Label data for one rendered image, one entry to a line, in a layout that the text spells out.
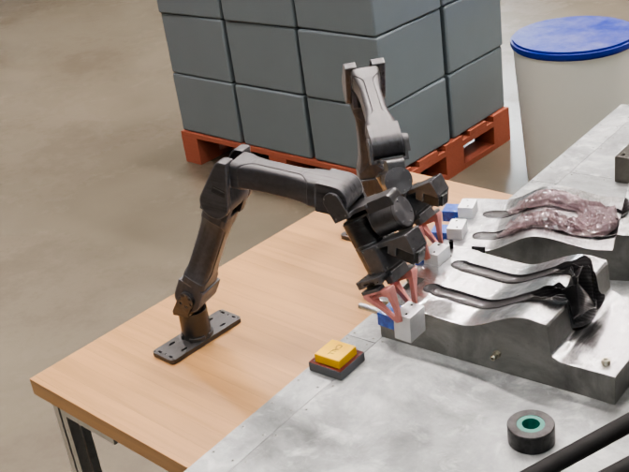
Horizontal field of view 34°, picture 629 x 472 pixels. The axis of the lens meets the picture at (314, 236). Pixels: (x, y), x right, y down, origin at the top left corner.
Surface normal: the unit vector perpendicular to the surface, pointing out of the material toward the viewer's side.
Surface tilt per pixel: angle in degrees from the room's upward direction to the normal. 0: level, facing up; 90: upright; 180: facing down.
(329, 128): 90
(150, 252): 0
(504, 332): 90
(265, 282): 0
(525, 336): 90
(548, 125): 94
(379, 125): 24
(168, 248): 0
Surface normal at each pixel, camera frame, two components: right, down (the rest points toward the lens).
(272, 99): -0.66, 0.41
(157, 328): -0.13, -0.89
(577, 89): -0.18, 0.52
